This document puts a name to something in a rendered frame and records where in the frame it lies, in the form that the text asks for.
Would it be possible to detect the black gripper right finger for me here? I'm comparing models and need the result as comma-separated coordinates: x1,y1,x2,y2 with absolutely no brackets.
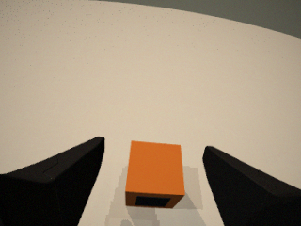
203,146,301,226

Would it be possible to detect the orange block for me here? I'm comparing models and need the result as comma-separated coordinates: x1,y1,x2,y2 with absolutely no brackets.
125,140,185,208

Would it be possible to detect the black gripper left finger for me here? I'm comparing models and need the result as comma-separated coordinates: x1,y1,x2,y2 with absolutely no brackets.
0,137,105,226

